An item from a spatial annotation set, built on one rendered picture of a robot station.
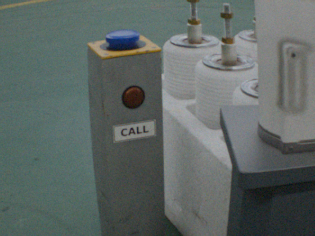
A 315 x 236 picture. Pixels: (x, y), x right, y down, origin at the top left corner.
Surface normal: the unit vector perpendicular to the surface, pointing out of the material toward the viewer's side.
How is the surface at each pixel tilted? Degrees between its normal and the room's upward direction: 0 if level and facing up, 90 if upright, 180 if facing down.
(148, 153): 90
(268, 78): 90
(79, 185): 0
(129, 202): 90
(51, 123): 0
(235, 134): 0
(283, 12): 90
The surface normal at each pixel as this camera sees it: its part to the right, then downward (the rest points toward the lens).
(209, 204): -0.94, 0.15
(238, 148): -0.03, -0.93
